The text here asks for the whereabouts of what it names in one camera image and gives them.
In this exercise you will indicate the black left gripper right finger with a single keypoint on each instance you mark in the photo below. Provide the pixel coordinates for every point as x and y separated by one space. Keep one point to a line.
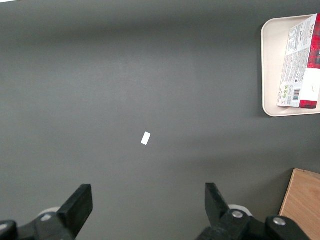
220 215

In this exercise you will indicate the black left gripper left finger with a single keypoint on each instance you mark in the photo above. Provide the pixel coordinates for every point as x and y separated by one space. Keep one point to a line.
75 210

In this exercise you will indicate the beige rectangular tray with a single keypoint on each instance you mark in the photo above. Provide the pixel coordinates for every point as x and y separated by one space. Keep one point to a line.
272 62

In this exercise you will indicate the wooden board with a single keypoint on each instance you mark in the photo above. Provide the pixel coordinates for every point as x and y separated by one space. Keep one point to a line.
303 200

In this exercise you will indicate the small white sticker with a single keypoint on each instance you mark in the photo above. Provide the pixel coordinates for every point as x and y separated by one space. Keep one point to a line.
145 138

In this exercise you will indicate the red tartan cardboard box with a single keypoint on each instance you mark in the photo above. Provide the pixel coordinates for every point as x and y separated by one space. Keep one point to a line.
300 62

